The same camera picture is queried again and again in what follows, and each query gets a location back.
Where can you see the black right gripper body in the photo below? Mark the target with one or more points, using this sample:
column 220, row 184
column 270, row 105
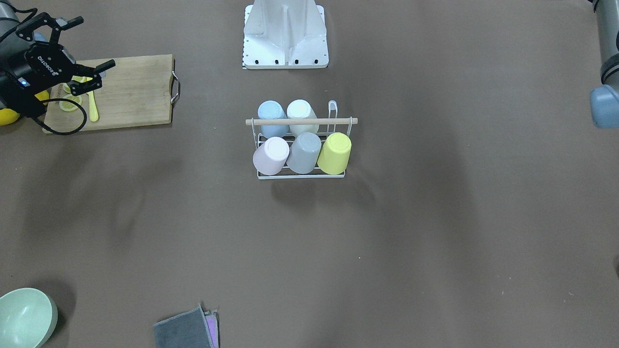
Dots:
column 42, row 63

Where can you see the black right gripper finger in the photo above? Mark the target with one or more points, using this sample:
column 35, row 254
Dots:
column 94, row 73
column 24, row 32

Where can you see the pink cup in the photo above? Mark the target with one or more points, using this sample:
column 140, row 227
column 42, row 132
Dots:
column 270, row 157

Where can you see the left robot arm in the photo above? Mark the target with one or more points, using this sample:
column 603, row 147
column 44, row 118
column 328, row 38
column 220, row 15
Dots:
column 604, row 100

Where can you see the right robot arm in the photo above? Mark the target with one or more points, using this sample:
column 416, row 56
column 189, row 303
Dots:
column 10, row 18

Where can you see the light blue cup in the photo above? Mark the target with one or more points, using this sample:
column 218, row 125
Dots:
column 272, row 110

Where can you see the cream white cup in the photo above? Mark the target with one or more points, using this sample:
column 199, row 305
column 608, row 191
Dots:
column 301, row 110

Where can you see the grey cup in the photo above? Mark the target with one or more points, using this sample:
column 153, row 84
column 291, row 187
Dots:
column 304, row 153

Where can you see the yellow cup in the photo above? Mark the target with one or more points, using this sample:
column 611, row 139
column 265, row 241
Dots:
column 335, row 154

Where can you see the yellow plastic knife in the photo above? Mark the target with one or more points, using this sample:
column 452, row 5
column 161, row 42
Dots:
column 93, row 112

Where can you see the wooden cutting board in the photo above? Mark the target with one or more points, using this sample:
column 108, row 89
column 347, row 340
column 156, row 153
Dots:
column 137, row 92

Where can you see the whole yellow lemon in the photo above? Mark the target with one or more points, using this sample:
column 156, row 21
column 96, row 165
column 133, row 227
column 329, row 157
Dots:
column 8, row 116

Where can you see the green bowl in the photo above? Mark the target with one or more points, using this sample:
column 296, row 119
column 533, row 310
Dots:
column 28, row 318

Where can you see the grey folded cloth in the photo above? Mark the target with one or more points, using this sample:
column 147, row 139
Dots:
column 192, row 329

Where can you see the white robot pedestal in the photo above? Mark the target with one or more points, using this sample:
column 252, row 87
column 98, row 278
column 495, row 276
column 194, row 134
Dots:
column 285, row 34

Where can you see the white wire cup holder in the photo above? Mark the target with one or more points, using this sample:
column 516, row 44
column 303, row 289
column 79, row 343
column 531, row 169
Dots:
column 327, row 126

